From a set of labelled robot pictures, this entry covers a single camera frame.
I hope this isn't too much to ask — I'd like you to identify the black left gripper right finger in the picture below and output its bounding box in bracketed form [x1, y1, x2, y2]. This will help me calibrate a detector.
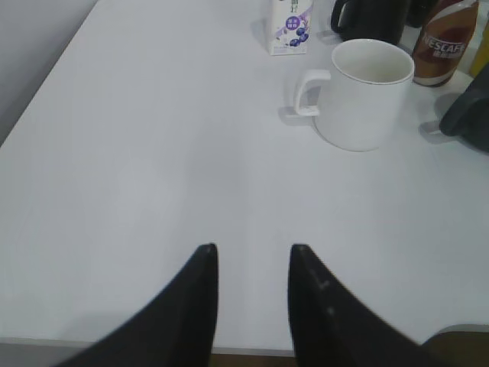
[289, 244, 440, 366]

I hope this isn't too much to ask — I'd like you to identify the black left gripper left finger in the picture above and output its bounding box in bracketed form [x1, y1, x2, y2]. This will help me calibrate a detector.
[61, 243, 219, 366]

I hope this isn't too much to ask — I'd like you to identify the white ceramic mug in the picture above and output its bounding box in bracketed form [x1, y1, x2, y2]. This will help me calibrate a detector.
[293, 39, 415, 152]

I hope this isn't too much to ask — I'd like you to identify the dark grey ceramic mug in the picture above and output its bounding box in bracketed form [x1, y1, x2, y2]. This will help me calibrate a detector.
[439, 64, 488, 153]

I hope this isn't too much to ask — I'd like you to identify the black ceramic mug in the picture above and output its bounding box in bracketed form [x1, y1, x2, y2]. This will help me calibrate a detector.
[330, 0, 410, 45]

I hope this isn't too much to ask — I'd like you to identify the white blueberry yogurt bottle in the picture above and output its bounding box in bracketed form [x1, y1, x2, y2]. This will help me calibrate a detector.
[267, 0, 313, 56]

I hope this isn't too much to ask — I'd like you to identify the brown Nescafe coffee bottle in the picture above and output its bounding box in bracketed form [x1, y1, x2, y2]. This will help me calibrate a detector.
[412, 0, 479, 87]

